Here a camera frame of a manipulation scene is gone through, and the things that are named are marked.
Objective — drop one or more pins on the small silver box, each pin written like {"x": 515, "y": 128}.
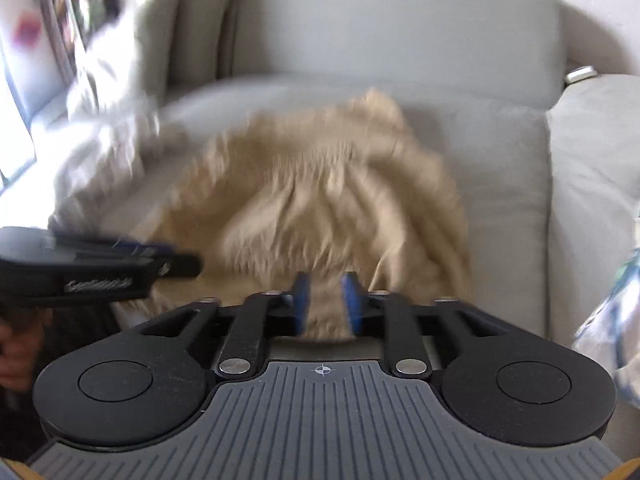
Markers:
{"x": 580, "y": 74}

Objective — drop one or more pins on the person's left hand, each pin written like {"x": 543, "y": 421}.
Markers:
{"x": 20, "y": 348}

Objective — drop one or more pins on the wooden bookshelf with books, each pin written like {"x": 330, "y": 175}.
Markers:
{"x": 71, "y": 24}

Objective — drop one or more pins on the large grey floor cushion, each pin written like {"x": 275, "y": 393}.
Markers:
{"x": 594, "y": 153}

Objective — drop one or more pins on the red diamond wall decoration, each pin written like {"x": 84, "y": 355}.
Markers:
{"x": 27, "y": 31}

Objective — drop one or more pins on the grey green sofa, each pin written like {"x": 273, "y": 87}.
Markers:
{"x": 432, "y": 147}

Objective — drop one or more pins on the white grey garment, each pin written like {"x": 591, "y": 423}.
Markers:
{"x": 103, "y": 168}

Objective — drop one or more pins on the rear grey back pillow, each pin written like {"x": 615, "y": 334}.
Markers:
{"x": 194, "y": 50}

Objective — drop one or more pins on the tan khaki trousers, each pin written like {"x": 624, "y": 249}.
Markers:
{"x": 338, "y": 189}

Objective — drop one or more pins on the front grey back pillow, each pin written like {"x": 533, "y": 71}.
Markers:
{"x": 125, "y": 63}

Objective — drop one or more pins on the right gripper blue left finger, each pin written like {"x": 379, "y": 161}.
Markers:
{"x": 262, "y": 317}

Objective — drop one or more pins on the blue green patterned white cloth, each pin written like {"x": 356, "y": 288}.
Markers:
{"x": 610, "y": 336}

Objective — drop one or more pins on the grey pillow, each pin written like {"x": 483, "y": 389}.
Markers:
{"x": 194, "y": 50}
{"x": 125, "y": 63}

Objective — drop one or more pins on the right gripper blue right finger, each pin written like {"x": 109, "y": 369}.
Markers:
{"x": 388, "y": 317}

